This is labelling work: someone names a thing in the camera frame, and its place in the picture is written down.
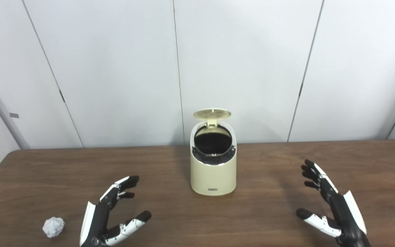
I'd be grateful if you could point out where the black bin liner bag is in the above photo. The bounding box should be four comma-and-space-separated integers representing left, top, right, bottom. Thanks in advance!
191, 126, 236, 166

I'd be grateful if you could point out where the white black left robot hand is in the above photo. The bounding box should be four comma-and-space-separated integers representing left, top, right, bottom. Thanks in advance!
80, 175, 152, 247

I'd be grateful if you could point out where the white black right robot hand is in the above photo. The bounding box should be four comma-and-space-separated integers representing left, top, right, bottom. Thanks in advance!
296, 159, 371, 247

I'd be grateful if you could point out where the cream-colored plastic bin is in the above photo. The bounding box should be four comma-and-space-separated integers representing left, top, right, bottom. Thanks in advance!
190, 119, 237, 197

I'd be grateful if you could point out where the white paper ball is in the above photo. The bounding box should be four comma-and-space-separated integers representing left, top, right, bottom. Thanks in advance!
42, 216, 65, 238

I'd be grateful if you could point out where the gray wall corner strip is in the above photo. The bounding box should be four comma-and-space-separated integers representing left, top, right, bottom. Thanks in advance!
0, 62, 30, 150

